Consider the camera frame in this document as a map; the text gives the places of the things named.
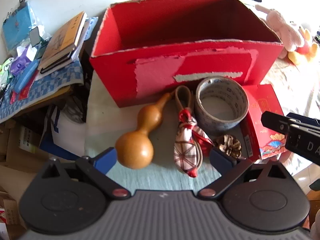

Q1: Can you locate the brown gourd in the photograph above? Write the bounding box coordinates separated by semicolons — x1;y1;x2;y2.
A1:
115;91;175;170

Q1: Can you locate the white bag with blue trim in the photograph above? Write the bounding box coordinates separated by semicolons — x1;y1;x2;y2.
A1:
40;105;87;160

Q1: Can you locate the blue pencil case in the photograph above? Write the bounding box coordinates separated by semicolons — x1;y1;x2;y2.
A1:
14;59;40;93

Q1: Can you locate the green toy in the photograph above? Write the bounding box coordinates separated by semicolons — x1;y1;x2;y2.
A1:
0;57;13;78

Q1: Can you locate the blue packet in plastic bag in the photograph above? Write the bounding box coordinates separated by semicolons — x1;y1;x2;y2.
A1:
2;1;38;53

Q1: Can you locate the blue checkered cloth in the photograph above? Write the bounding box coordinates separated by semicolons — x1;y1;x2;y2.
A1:
0;61;84;123

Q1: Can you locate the dark cover book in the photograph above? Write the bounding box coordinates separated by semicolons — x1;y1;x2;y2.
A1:
40;45;81;75

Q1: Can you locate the pink plush rabbit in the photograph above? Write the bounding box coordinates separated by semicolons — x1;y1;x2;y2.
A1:
254;4;304;59

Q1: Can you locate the red white patterned cloth pouch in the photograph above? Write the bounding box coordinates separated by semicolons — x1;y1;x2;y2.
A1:
174;109;214;178

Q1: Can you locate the red cardboard box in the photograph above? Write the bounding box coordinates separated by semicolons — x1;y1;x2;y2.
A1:
89;0;284;108

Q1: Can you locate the grey printed tape roll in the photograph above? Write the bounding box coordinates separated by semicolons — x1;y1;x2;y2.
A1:
194;77;249;137

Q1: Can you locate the small dark screen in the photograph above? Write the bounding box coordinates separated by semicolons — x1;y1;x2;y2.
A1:
29;26;42;47

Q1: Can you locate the pale green quilt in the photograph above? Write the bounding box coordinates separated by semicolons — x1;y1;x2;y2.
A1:
84;80;225;191

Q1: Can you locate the red card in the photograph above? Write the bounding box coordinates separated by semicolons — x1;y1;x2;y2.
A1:
19;71;38;101

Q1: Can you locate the yellow plush toy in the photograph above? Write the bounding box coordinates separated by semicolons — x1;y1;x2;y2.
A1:
287;25;319;65

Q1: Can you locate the brown pine cone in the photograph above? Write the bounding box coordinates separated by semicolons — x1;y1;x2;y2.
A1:
214;134;242;159

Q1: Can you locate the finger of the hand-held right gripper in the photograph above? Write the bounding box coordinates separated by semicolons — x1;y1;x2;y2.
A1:
261;111;290;133
287;112;320;130

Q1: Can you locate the purple plastic wrapper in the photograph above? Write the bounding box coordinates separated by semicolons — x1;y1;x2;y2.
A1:
10;47;33;75

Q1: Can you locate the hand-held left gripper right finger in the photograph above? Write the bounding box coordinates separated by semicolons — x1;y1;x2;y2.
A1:
197;147;288;201

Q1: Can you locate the brown cardboard carton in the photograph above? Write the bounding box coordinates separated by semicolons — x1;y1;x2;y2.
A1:
0;120;52;240

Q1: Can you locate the small red gift box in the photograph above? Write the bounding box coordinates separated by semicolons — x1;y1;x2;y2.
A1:
240;84;288;160

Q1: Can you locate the blue white booklet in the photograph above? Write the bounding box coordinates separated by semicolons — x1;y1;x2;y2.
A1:
82;17;99;41

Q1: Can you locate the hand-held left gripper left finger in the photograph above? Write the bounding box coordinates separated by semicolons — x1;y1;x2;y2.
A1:
37;147;130;201

